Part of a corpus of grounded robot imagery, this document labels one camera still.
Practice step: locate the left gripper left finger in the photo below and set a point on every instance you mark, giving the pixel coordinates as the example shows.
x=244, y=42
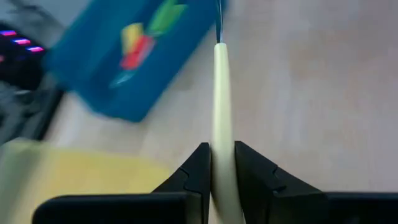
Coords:
x=196, y=174

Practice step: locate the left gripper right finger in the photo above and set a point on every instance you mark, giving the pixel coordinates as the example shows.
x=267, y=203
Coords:
x=264, y=186

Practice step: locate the yellow plastic bin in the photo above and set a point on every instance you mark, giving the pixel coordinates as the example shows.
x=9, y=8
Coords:
x=77, y=171

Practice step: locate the blue plastic bin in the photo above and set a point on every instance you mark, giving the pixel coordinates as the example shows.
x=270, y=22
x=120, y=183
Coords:
x=93, y=62

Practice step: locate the backlit computer keyboard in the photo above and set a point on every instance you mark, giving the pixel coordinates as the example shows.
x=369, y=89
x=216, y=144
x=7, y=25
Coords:
x=18, y=62

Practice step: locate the black aluminium table frame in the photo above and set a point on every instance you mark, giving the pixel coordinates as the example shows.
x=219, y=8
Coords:
x=46, y=118

